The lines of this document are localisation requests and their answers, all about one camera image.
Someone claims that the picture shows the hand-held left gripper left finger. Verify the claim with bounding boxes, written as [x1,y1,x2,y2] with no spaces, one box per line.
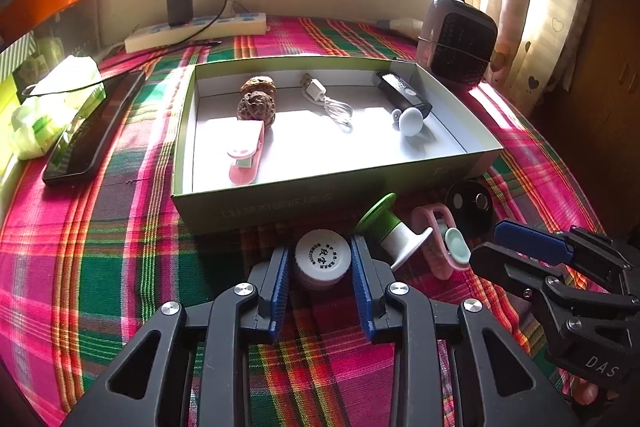
[60,244,292,427]

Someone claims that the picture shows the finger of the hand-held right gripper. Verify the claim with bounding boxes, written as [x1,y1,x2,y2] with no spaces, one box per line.
[470,242,627,323]
[492,219,631,275]

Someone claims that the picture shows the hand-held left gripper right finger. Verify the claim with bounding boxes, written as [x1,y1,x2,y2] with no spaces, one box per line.
[350,234,581,427]

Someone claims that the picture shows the white capped bottle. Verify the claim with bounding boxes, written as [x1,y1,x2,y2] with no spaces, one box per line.
[292,229,353,292]

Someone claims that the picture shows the pink clip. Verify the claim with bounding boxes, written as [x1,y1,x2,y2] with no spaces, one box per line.
[227,122,266,185]
[411,203,472,280]

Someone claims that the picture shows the green cardboard box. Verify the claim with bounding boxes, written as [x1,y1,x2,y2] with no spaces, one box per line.
[171,55,503,235]

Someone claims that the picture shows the white usb cable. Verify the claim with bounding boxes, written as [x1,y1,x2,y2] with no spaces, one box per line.
[299,72,355,134]

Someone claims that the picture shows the dark carved walnut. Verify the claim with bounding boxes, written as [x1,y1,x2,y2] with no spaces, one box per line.
[236,91,277,130]

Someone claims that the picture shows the black and clear small device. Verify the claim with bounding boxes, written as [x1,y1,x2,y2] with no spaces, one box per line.
[374,71,433,120]

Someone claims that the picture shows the person's right hand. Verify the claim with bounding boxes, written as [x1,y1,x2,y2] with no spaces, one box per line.
[574,381,601,405]

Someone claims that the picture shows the green and white spool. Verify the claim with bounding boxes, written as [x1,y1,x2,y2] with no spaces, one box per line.
[356,193,433,272]

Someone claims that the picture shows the black round two-button object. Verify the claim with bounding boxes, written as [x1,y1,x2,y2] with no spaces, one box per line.
[445,179,495,239]

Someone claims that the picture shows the white round knob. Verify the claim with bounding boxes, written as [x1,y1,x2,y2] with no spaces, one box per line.
[391,107,432,138]

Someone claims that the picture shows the plaid tablecloth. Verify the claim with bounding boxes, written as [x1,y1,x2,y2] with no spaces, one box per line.
[0,16,606,427]

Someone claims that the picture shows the grey and black heater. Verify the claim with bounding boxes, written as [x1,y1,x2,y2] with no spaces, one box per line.
[416,0,498,88]

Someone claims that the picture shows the light brown walnut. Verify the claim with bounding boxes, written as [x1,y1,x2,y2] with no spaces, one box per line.
[240,76,277,100]

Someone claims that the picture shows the heart print curtain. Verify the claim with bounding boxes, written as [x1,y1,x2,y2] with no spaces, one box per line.
[475,0,601,118]

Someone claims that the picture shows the black smartphone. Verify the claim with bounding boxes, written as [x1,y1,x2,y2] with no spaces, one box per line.
[42,70,147,185]

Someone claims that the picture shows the white power strip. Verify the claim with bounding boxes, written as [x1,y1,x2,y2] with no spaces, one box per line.
[124,11,267,54]

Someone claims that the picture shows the green and white tissue pack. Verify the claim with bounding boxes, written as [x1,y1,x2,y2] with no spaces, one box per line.
[10,56,107,160]

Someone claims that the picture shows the black charger adapter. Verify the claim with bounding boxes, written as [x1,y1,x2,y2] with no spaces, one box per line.
[166,0,194,28]

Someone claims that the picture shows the yellow-green box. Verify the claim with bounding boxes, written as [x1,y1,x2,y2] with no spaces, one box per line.
[0,72,21,172]

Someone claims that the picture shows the green striped box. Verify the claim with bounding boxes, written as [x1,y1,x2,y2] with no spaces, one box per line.
[0,32,38,78]

